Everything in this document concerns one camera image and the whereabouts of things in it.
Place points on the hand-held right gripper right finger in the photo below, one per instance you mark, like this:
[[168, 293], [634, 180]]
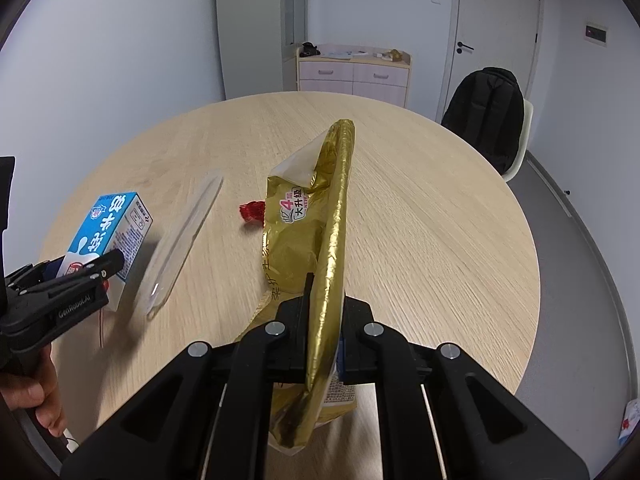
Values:
[[357, 345]]

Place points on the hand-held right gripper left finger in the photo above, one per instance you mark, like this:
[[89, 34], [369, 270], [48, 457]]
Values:
[[292, 330]]

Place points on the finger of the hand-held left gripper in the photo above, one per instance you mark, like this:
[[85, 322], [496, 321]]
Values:
[[95, 272], [47, 267]]

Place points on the blue and white milk carton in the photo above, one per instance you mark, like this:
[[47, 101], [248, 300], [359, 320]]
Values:
[[115, 225]]

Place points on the gold foil bag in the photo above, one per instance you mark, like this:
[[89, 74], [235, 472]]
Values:
[[295, 250]]

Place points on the person's left hand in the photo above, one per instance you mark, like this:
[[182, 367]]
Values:
[[35, 395]]

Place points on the clear plastic wrapper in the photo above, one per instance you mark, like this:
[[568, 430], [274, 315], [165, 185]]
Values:
[[180, 250]]

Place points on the round wooden table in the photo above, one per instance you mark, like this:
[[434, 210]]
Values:
[[425, 260]]

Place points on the small red wrapper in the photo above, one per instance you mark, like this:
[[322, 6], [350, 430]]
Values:
[[251, 211]]

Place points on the white chair with wooden legs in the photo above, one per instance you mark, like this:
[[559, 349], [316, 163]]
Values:
[[522, 150]]

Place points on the pink and wood cabinet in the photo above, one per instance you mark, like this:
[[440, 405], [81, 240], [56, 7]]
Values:
[[350, 77]]

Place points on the black backpack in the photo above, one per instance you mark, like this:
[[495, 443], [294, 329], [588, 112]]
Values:
[[482, 110]]

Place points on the small black object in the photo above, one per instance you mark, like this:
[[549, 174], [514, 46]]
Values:
[[310, 50]]

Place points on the white papers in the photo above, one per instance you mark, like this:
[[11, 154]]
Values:
[[345, 52]]

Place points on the blue and white packet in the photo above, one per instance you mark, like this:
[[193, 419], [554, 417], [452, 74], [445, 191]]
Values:
[[631, 420]]

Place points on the small gold object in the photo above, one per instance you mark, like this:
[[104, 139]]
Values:
[[395, 55]]

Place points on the grey utility panel door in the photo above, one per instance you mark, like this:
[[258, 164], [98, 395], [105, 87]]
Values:
[[294, 0]]

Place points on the dark wall panel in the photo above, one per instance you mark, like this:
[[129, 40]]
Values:
[[596, 33]]

